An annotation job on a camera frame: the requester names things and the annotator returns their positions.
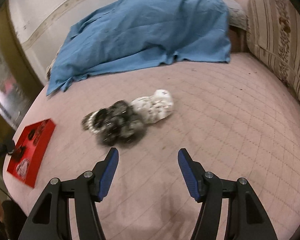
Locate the black grey organza scrunchie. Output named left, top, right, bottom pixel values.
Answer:
left=81, top=100, right=146, bottom=146

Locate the white dotted scrunchie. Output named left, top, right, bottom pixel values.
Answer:
left=129, top=89, right=174, bottom=124

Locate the black feather hair clip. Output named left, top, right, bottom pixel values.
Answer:
left=11, top=145, right=26, bottom=161

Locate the red plaid scrunchie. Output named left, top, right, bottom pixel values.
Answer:
left=15, top=158, right=30, bottom=179

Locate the red tray box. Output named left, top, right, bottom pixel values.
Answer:
left=7, top=119, right=56, bottom=188

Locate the red dotted scrunchie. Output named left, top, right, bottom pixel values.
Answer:
left=27, top=120, right=48, bottom=146

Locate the pink quilted bedspread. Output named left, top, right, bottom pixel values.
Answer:
left=3, top=54, right=300, bottom=239

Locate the striped beige pillow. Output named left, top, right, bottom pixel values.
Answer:
left=247, top=0, right=300, bottom=101

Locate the blue cloth sheet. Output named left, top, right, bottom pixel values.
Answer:
left=47, top=0, right=231, bottom=94

